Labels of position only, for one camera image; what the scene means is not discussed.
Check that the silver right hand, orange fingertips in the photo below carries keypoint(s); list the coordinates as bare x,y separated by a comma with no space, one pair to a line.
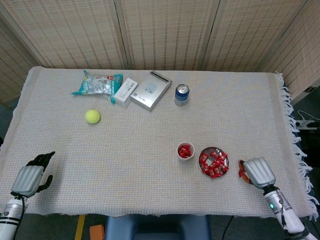
260,172

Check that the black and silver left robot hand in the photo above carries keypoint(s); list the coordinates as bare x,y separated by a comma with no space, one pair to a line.
27,181

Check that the red candy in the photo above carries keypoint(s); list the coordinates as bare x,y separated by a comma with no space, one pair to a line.
241,172

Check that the metal bowl of red candies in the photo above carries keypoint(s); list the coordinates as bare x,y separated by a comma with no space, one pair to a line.
215,166

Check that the red chopped food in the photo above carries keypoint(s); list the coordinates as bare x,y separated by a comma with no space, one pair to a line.
185,151

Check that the white and silver right robot arm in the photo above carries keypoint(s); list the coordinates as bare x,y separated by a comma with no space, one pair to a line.
285,215

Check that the white and silver left robot arm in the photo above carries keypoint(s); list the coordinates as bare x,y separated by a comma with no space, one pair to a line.
10,217

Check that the white paper cup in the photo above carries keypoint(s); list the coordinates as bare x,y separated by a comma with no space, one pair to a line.
185,159

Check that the round metal bowl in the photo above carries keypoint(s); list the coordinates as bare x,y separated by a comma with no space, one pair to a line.
210,150

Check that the black box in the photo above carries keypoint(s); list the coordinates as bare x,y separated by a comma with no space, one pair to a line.
311,142

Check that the orange block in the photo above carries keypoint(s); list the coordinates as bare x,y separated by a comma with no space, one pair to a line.
97,232

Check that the yellow tennis ball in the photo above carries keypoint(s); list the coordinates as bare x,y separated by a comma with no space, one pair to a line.
93,116

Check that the blue drink can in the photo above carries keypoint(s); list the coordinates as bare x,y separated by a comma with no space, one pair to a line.
181,96

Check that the woven bamboo screen panel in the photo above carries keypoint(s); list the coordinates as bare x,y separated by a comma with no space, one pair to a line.
302,57
10,70
250,32
70,32
167,32

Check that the beige woven fringed tablecloth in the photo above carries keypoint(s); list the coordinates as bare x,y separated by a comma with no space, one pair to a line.
150,125

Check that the teal and silver snack bag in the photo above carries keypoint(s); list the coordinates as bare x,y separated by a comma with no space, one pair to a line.
97,83

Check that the small white cardboard box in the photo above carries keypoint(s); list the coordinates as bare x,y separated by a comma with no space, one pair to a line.
125,93

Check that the grey spiral notebook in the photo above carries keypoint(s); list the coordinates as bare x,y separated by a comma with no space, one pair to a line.
150,91

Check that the black screen bracket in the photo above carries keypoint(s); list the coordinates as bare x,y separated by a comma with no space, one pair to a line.
310,89

